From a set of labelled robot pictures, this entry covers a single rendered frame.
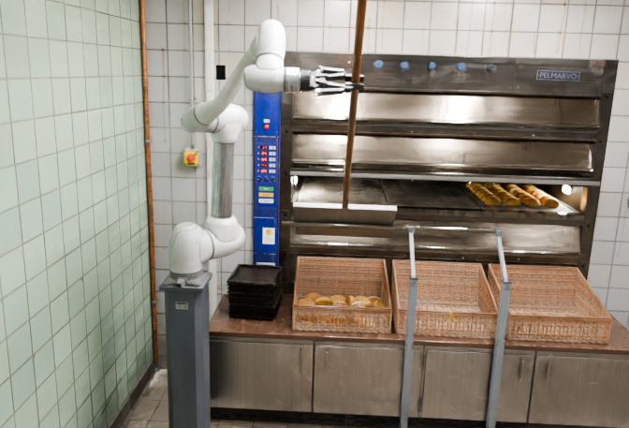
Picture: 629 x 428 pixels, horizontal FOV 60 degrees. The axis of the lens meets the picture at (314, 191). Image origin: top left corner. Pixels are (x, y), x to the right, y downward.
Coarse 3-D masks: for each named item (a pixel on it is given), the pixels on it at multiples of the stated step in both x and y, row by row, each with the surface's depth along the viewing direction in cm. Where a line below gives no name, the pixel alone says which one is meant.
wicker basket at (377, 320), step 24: (312, 264) 345; (336, 264) 345; (360, 264) 344; (384, 264) 339; (312, 288) 344; (336, 288) 344; (360, 288) 344; (384, 288) 337; (312, 312) 304; (336, 312) 303; (360, 312) 303; (384, 312) 303
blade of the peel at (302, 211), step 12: (300, 204) 293; (312, 204) 293; (324, 204) 293; (336, 204) 293; (348, 204) 292; (300, 216) 303; (312, 216) 302; (324, 216) 301; (336, 216) 300; (348, 216) 300; (360, 216) 299; (372, 216) 298; (384, 216) 298; (300, 228) 315; (312, 228) 315; (324, 228) 314; (336, 228) 313
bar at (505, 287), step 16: (288, 224) 306; (304, 224) 305; (320, 224) 305; (336, 224) 305; (352, 224) 304; (368, 224) 304; (384, 224) 305; (496, 240) 302; (416, 288) 287; (416, 304) 289; (496, 336) 293; (496, 352) 293; (496, 368) 295; (496, 384) 297; (496, 400) 299; (400, 416) 307
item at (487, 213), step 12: (360, 204) 346; (468, 216) 339; (480, 216) 338; (492, 216) 338; (504, 216) 338; (516, 216) 337; (528, 216) 337; (540, 216) 337; (552, 216) 336; (564, 216) 336; (576, 216) 336
